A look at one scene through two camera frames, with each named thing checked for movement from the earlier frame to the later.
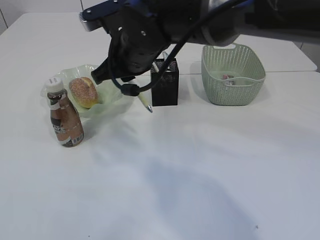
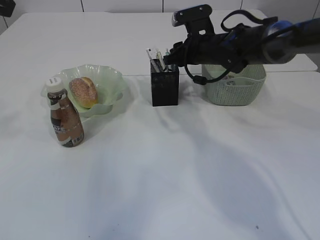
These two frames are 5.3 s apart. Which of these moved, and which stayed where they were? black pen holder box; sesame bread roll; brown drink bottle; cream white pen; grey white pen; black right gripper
Moved: black right gripper; cream white pen
Stayed: grey white pen; sesame bread roll; brown drink bottle; black pen holder box
